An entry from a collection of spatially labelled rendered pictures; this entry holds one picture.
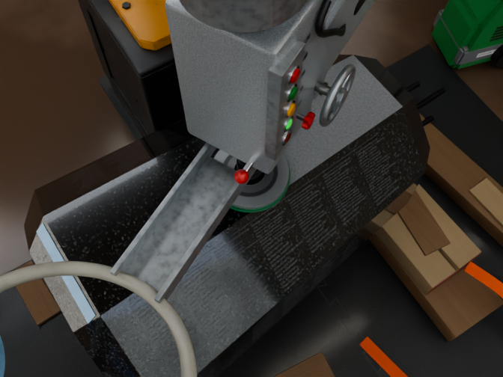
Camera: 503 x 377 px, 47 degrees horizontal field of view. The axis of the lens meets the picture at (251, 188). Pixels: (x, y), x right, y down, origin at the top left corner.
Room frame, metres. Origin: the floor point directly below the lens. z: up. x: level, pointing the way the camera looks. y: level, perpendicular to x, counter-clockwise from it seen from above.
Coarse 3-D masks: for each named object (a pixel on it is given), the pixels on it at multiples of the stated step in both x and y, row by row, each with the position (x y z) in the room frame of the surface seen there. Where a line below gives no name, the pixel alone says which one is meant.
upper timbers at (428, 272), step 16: (432, 208) 0.91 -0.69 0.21; (384, 224) 0.84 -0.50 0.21; (400, 224) 0.84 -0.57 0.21; (448, 224) 0.84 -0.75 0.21; (384, 240) 0.80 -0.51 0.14; (400, 240) 0.78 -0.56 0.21; (464, 240) 0.78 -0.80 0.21; (400, 256) 0.73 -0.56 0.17; (416, 256) 0.71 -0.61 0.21; (432, 256) 0.71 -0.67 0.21; (448, 256) 0.71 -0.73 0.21; (464, 256) 0.71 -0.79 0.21; (416, 272) 0.66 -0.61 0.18; (432, 272) 0.65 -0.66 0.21; (448, 272) 0.65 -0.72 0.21; (432, 288) 0.60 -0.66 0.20
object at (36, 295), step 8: (24, 264) 0.73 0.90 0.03; (32, 264) 0.73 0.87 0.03; (40, 280) 0.67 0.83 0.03; (16, 288) 0.64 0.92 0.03; (24, 288) 0.64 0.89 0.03; (32, 288) 0.64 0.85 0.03; (40, 288) 0.64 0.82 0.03; (48, 288) 0.64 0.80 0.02; (24, 296) 0.60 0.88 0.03; (32, 296) 0.60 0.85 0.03; (40, 296) 0.60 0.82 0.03; (48, 296) 0.60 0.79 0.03; (32, 304) 0.57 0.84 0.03; (40, 304) 0.57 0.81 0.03; (48, 304) 0.57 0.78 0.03; (56, 304) 0.57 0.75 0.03; (32, 312) 0.54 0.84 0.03; (40, 312) 0.54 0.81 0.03; (48, 312) 0.54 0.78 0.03; (56, 312) 0.54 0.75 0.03; (40, 320) 0.51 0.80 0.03
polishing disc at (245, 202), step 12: (216, 156) 0.77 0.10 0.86; (228, 156) 0.77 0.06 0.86; (276, 168) 0.73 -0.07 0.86; (288, 168) 0.73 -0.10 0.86; (264, 180) 0.70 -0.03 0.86; (276, 180) 0.70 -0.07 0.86; (240, 192) 0.66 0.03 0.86; (252, 192) 0.66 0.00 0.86; (264, 192) 0.66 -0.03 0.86; (276, 192) 0.66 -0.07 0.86; (240, 204) 0.63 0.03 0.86; (252, 204) 0.63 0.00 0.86; (264, 204) 0.63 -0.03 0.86
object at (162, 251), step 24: (192, 168) 0.61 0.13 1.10; (216, 168) 0.63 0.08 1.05; (168, 192) 0.55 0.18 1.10; (192, 192) 0.57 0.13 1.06; (216, 192) 0.57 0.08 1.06; (168, 216) 0.51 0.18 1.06; (192, 216) 0.51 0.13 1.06; (216, 216) 0.49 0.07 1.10; (144, 240) 0.44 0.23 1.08; (168, 240) 0.45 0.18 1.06; (192, 240) 0.45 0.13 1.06; (120, 264) 0.38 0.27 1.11; (144, 264) 0.39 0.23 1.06; (168, 264) 0.39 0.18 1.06; (168, 288) 0.33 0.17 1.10
